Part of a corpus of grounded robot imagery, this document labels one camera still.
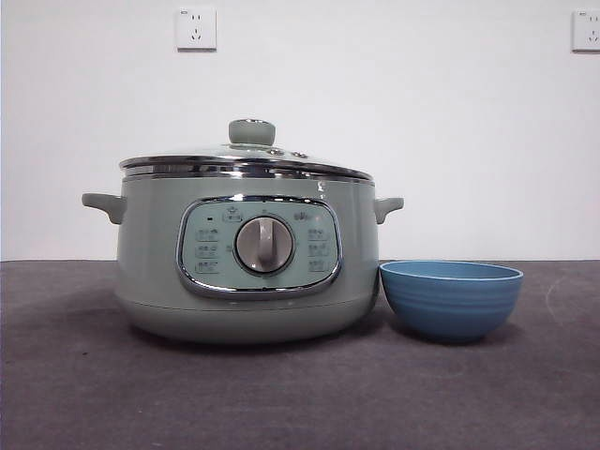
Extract glass lid with green knob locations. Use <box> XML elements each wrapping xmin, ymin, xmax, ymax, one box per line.
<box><xmin>118</xmin><ymin>118</ymin><xmax>375</xmax><ymax>182</ymax></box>

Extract pale green electric steamer pot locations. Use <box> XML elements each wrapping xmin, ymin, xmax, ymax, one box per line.
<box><xmin>80</xmin><ymin>173</ymin><xmax>405</xmax><ymax>347</ymax></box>

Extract blue ribbed bowl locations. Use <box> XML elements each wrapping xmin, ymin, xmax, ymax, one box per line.
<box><xmin>379</xmin><ymin>260</ymin><xmax>525</xmax><ymax>344</ymax></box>

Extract white wall socket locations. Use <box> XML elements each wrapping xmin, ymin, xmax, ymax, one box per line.
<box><xmin>176</xmin><ymin>7</ymin><xmax>218</xmax><ymax>52</ymax></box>
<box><xmin>571</xmin><ymin>9</ymin><xmax>600</xmax><ymax>53</ymax></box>

